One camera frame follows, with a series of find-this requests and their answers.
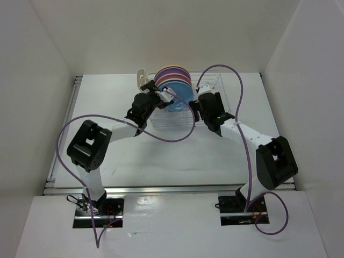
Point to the blue plastic plate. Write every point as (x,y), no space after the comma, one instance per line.
(182,91)

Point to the pink plastic plate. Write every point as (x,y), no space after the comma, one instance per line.
(170,77)

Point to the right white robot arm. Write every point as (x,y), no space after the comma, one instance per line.
(270,160)

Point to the cream plastic plate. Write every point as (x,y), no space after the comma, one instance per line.
(175,80)

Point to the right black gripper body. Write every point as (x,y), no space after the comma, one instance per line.
(220,102)

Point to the cream cutlery holder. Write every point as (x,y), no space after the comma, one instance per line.
(142,78)

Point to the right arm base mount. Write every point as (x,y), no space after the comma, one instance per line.
(230,204)

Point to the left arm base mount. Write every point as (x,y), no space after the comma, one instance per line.
(112,208)

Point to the purple plastic plate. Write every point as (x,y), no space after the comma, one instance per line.
(170,71)

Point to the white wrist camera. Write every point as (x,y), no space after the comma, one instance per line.
(167,95)
(203,88)

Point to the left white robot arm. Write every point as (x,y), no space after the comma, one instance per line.
(88,148)

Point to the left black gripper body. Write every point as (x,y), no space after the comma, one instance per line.
(154,101)

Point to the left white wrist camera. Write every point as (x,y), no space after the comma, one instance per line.
(167,95)

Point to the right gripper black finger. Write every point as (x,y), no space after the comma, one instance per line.
(197,116)
(195,106)

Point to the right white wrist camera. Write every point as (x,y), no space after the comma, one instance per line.
(203,88)

